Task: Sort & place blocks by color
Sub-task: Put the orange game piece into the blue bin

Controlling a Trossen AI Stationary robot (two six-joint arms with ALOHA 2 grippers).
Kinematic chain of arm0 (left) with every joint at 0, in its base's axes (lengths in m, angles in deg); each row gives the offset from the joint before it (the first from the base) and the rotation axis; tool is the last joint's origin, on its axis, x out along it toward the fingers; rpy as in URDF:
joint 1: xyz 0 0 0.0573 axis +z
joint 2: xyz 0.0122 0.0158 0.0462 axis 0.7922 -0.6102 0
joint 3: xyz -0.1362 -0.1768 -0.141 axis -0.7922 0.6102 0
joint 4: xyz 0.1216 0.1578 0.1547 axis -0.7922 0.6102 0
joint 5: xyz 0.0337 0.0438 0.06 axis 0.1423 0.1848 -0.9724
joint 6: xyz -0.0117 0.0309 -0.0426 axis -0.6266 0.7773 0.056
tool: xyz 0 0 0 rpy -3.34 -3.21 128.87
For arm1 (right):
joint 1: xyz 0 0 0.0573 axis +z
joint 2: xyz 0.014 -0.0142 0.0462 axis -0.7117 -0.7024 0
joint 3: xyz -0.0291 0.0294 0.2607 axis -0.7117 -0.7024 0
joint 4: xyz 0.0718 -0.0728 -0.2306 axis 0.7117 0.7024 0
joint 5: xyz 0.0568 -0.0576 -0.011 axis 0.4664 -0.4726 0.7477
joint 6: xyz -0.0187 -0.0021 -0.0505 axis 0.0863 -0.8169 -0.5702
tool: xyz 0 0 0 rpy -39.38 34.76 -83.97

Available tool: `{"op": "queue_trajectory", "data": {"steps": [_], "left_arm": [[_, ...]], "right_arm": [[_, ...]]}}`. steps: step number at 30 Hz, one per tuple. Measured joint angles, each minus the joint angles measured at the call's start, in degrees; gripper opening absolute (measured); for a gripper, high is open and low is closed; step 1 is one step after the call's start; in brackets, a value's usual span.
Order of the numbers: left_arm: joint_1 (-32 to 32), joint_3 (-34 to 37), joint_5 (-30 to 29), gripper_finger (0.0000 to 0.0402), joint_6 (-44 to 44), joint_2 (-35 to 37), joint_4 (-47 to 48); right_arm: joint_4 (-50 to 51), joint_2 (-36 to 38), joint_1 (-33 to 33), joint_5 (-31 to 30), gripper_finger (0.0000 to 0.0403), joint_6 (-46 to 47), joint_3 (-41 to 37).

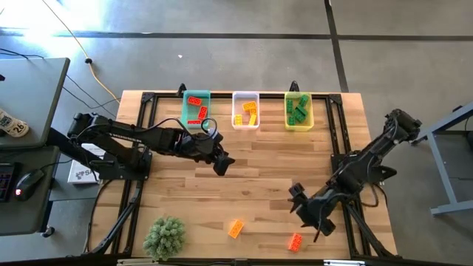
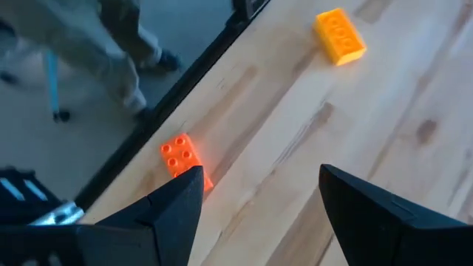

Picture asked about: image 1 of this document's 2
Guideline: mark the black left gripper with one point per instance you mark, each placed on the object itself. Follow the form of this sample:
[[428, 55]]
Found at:
[[205, 147]]

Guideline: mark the grey metal stand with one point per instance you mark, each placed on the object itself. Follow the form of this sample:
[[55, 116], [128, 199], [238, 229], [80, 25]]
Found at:
[[443, 170]]

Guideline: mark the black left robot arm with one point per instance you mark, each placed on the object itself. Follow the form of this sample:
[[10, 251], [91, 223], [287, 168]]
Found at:
[[122, 133]]

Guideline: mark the green artificial plant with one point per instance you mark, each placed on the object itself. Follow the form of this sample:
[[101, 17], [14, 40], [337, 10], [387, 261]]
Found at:
[[164, 237]]

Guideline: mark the silver bracket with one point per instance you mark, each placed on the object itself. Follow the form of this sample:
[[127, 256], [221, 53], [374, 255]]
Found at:
[[343, 263], [136, 262]]

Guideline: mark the clear white plastic bin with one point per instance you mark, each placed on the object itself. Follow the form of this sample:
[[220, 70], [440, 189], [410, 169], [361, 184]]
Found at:
[[240, 98]]

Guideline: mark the black computer mouse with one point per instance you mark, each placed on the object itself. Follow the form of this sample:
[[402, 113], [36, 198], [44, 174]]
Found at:
[[27, 184]]

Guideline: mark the dark grey desk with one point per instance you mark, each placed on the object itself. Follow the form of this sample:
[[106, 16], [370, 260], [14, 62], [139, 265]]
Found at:
[[33, 210]]

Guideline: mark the black aluminium table frame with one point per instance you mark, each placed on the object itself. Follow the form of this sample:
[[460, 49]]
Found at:
[[221, 95]]

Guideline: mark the teal translucent plastic bin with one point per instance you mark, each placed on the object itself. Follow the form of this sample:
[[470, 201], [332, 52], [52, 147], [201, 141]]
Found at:
[[186, 111]]

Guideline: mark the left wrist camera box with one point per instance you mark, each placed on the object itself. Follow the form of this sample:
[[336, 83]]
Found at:
[[215, 136]]

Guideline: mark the yellow-green translucent plastic bin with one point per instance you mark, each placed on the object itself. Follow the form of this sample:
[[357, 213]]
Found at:
[[309, 125]]

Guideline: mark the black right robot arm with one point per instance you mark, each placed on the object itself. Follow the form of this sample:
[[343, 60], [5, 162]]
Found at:
[[369, 159]]

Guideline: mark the black caster wheel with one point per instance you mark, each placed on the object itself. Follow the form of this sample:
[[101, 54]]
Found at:
[[48, 231]]

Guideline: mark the white box on floor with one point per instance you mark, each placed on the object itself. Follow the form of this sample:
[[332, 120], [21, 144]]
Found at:
[[79, 174]]

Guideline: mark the black keyboard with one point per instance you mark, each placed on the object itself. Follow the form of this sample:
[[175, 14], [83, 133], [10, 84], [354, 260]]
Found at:
[[5, 183]]

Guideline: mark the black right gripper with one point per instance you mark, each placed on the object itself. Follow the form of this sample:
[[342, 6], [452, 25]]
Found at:
[[314, 212]]

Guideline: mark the yellow toy brick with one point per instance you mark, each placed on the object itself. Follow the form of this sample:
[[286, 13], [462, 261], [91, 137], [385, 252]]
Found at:
[[252, 120], [235, 228], [238, 119], [249, 106]]

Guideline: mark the black frame knob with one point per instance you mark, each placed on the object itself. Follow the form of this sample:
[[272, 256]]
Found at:
[[181, 88], [293, 86]]

